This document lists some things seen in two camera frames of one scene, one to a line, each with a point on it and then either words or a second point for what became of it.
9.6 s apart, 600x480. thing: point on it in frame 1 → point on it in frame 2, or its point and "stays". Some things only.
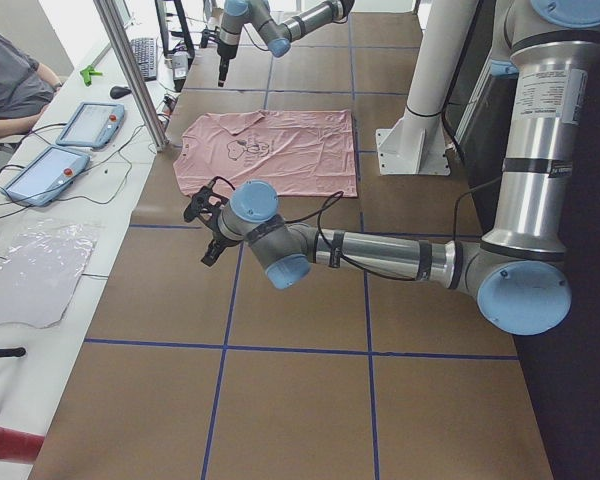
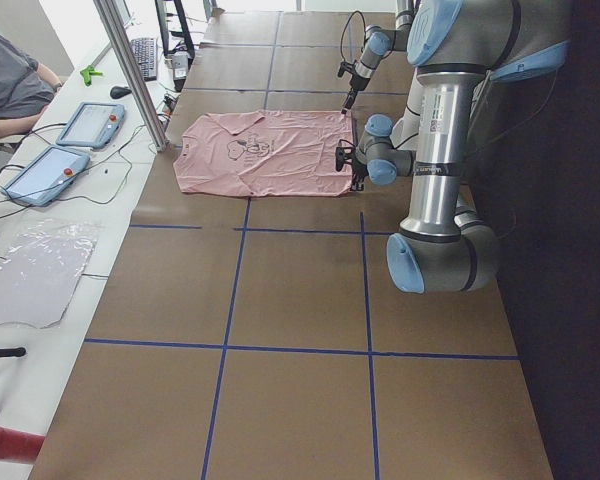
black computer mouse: [118, 92] stays
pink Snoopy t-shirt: [303, 152] stays
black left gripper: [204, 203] → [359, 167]
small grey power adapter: [180, 61] stays
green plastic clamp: [87, 74] stays
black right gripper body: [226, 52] → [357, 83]
